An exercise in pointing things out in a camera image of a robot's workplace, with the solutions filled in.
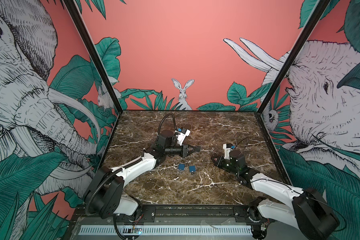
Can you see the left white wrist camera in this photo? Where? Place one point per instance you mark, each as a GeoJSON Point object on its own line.
{"type": "Point", "coordinates": [181, 134]}

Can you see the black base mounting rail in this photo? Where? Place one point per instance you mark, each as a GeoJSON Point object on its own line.
{"type": "Point", "coordinates": [195, 211]}

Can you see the white slotted cable duct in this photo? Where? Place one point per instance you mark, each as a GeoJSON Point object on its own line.
{"type": "Point", "coordinates": [165, 230]}

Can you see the blue padlock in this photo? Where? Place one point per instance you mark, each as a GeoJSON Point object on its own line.
{"type": "Point", "coordinates": [181, 167]}
{"type": "Point", "coordinates": [192, 169]}

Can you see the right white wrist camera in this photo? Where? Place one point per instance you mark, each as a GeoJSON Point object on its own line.
{"type": "Point", "coordinates": [227, 149]}

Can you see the left black frame post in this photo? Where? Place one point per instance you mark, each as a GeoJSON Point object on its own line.
{"type": "Point", "coordinates": [86, 38]}

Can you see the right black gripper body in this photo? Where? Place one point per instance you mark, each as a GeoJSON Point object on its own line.
{"type": "Point", "coordinates": [223, 164]}

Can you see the black frame post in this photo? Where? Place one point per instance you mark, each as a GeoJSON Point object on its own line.
{"type": "Point", "coordinates": [312, 21]}
{"type": "Point", "coordinates": [86, 38]}

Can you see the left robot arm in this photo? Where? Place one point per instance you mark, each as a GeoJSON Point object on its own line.
{"type": "Point", "coordinates": [104, 196]}

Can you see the right black frame post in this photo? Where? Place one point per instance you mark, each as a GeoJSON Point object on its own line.
{"type": "Point", "coordinates": [312, 21]}

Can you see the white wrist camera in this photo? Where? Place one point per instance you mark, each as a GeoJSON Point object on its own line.
{"type": "Point", "coordinates": [181, 134]}
{"type": "Point", "coordinates": [227, 149]}

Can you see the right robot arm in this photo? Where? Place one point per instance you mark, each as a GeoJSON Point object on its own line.
{"type": "Point", "coordinates": [303, 209]}

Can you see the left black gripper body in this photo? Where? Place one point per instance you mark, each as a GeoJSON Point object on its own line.
{"type": "Point", "coordinates": [185, 147]}

